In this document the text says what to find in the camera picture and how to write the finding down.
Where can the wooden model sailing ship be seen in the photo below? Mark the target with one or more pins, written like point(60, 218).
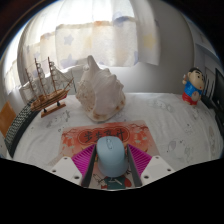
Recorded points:
point(50, 98)

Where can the orange wooden chair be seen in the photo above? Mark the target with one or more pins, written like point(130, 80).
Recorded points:
point(6, 118)

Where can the cartoon boy figure clock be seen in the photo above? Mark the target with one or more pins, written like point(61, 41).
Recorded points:
point(193, 88)

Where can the white star-print curtain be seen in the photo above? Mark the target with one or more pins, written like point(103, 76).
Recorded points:
point(93, 36)

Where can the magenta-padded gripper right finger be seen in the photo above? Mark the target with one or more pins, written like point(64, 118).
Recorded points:
point(156, 168)

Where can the large white conch shell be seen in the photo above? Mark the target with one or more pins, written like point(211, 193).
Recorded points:
point(101, 93)

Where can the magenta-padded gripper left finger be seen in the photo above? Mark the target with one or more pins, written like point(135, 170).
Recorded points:
point(66, 168)

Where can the red printed mouse pad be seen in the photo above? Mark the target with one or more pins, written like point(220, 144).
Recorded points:
point(100, 131)

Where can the black keyboard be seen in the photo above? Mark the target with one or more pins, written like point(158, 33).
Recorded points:
point(18, 128)

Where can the light blue computer mouse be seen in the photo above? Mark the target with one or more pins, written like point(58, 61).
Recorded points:
point(111, 156)

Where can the white wall shelf unit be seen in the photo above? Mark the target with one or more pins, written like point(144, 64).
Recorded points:
point(206, 46)

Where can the white printed tablecloth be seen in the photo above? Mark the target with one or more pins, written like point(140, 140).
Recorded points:
point(173, 126)

